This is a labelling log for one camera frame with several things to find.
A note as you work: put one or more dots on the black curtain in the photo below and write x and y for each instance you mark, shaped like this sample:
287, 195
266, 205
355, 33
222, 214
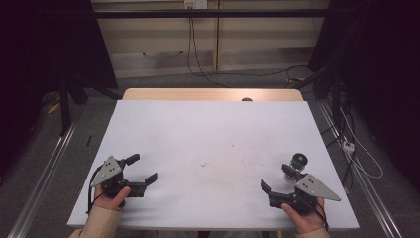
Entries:
39, 66
386, 66

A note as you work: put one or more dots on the white table board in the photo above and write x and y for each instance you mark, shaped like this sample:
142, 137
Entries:
204, 139

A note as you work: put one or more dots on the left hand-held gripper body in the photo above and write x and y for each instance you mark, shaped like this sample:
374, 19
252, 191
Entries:
110, 178

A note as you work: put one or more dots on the metal floor rail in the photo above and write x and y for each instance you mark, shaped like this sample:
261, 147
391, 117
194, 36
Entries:
369, 191
43, 181

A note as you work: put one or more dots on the spice jar with green lid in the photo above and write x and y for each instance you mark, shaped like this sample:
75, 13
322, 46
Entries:
298, 161

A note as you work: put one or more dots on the white power strip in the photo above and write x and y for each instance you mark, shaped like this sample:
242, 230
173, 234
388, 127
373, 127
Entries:
348, 147

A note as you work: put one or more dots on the yellow floor tape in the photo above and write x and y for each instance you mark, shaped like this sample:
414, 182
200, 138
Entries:
53, 108

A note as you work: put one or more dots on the white wall socket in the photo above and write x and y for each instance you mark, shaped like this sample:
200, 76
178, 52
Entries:
195, 3

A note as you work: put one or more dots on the small black floor piece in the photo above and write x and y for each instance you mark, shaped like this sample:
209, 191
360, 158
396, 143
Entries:
88, 140

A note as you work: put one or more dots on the person's left hand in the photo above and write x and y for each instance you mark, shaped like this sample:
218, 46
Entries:
110, 201

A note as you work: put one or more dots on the dark round table grommet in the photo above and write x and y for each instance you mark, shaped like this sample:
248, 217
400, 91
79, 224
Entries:
247, 99

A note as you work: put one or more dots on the black horizontal bar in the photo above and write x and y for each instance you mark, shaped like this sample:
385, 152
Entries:
211, 13

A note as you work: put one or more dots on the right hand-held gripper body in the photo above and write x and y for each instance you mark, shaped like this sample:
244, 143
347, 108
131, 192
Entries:
305, 193

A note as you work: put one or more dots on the person's right hand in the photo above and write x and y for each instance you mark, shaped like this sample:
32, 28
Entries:
307, 220

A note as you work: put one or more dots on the wooden table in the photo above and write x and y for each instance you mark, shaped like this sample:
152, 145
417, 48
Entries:
198, 94

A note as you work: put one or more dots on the black metal stand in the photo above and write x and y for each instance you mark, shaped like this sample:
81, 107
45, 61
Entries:
335, 95
65, 105

